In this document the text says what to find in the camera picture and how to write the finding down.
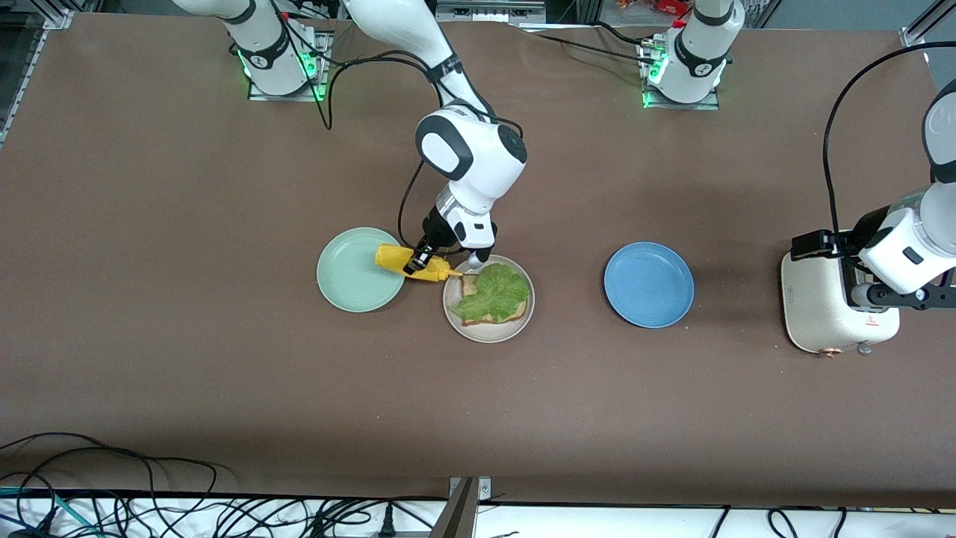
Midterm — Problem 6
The blue plate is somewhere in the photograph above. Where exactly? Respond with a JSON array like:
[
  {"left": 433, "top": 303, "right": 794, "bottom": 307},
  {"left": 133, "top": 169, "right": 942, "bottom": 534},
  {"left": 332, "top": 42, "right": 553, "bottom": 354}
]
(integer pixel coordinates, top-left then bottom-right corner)
[{"left": 603, "top": 241, "right": 695, "bottom": 329}]

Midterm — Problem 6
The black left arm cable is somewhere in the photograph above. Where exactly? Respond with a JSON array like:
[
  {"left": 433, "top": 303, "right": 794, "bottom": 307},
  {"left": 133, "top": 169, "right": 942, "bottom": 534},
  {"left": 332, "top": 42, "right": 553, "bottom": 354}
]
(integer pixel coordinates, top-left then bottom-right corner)
[{"left": 823, "top": 41, "right": 956, "bottom": 251}]

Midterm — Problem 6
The brown table cover sheet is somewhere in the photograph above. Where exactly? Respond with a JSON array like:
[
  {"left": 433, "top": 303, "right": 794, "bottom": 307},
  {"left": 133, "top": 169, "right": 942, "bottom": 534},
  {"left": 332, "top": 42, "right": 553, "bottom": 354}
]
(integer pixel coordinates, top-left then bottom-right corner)
[{"left": 0, "top": 13, "right": 956, "bottom": 509}]

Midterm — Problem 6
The grey device box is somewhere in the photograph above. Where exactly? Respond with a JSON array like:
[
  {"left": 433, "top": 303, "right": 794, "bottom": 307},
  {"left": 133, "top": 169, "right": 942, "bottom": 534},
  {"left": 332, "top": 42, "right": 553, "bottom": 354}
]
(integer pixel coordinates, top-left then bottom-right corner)
[{"left": 435, "top": 0, "right": 546, "bottom": 23}]

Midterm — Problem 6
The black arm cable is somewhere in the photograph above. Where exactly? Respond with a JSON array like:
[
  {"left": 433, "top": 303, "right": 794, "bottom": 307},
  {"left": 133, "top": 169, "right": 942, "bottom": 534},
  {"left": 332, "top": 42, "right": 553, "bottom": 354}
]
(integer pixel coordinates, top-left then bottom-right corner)
[
  {"left": 269, "top": 0, "right": 524, "bottom": 259},
  {"left": 823, "top": 41, "right": 956, "bottom": 251}
]

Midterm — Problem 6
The cream white toaster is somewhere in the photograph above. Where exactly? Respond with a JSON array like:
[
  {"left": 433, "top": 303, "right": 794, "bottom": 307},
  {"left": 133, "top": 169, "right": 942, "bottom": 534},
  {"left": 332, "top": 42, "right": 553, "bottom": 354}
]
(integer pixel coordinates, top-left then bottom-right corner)
[{"left": 780, "top": 253, "right": 901, "bottom": 358}]

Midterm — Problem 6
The green lettuce leaf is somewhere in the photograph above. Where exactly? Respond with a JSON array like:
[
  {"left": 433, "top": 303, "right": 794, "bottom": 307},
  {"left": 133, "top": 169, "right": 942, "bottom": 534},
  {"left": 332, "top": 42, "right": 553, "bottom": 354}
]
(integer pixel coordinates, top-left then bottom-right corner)
[{"left": 450, "top": 262, "right": 533, "bottom": 324}]

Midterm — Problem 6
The teal floor cable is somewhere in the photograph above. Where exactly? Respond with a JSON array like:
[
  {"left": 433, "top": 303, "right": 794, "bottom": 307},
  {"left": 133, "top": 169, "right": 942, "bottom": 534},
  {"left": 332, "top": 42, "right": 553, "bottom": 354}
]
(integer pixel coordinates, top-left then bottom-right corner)
[{"left": 0, "top": 486, "right": 98, "bottom": 538}]

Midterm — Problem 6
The red snack packet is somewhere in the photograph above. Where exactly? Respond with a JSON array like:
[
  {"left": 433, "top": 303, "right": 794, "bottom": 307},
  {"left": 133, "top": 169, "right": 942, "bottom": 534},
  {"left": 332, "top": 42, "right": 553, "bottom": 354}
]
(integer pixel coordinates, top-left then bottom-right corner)
[{"left": 616, "top": 0, "right": 692, "bottom": 17}]

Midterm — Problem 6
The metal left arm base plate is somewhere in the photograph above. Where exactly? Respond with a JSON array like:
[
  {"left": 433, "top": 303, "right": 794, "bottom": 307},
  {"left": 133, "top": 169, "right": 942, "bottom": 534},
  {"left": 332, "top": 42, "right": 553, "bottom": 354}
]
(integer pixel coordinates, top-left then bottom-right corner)
[{"left": 639, "top": 37, "right": 721, "bottom": 111}]

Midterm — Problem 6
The beige plate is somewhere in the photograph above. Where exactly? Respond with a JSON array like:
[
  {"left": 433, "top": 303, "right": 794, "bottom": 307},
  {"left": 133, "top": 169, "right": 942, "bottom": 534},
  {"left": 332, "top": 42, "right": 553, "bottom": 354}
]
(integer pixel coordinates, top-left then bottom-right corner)
[{"left": 443, "top": 255, "right": 536, "bottom": 344}]

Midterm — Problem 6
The yellow mustard squeeze bottle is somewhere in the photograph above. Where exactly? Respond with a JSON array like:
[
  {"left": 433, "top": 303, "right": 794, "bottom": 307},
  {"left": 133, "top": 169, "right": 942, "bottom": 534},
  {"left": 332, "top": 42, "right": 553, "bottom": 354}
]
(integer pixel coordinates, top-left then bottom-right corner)
[{"left": 375, "top": 244, "right": 465, "bottom": 283}]

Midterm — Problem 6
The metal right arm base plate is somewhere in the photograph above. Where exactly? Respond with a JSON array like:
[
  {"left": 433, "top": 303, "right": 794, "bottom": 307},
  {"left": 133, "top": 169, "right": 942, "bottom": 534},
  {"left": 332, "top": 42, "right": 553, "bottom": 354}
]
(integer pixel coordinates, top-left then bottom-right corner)
[{"left": 248, "top": 30, "right": 331, "bottom": 102}]

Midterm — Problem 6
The grey metal table bracket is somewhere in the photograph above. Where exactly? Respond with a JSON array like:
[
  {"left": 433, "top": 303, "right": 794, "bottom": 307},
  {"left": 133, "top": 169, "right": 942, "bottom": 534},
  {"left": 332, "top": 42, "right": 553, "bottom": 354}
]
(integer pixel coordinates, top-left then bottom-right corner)
[{"left": 429, "top": 477, "right": 492, "bottom": 538}]

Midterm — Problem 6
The black base power cable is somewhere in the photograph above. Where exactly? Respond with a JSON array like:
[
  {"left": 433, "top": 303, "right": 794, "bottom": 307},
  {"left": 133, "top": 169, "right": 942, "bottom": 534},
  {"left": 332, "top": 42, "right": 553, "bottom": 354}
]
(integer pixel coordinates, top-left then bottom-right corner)
[
  {"left": 515, "top": 26, "right": 652, "bottom": 64},
  {"left": 590, "top": 21, "right": 647, "bottom": 46}
]

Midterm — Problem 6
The aluminium frame rail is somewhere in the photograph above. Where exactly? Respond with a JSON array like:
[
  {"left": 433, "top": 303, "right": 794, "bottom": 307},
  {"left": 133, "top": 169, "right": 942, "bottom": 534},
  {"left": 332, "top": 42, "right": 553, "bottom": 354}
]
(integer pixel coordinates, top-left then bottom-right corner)
[
  {"left": 0, "top": 9, "right": 73, "bottom": 146},
  {"left": 900, "top": 0, "right": 956, "bottom": 52}
]

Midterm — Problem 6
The mint green plate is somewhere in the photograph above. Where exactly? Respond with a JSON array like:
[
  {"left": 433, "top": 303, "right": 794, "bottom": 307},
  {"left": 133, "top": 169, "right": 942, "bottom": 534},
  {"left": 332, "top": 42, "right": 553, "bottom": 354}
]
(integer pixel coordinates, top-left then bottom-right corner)
[{"left": 317, "top": 227, "right": 408, "bottom": 313}]

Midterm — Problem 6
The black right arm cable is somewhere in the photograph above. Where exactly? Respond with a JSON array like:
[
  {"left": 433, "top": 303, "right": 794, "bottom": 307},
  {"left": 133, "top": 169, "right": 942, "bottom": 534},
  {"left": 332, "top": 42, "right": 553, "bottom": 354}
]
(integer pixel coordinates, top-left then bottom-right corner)
[{"left": 269, "top": 0, "right": 524, "bottom": 259}]

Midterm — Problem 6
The black looped floor cable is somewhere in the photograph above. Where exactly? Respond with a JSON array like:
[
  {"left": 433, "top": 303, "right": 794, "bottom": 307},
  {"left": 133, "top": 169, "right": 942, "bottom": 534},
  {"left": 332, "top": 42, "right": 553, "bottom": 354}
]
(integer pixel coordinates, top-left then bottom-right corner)
[{"left": 0, "top": 432, "right": 217, "bottom": 516}]

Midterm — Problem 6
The brown bread slice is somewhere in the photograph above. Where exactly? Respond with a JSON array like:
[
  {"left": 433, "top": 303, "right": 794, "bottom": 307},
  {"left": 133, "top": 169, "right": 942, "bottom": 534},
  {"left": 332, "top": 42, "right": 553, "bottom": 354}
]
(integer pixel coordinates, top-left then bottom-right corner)
[{"left": 460, "top": 273, "right": 530, "bottom": 327}]

